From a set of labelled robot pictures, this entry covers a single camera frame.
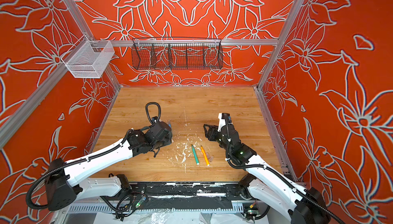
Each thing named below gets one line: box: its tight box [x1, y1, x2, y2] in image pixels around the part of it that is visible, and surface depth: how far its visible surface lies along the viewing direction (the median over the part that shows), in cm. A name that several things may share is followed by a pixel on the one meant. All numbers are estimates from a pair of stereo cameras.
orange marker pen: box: [200, 145, 211, 167], surface depth 85 cm
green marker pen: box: [191, 144, 200, 166], surface depth 86 cm
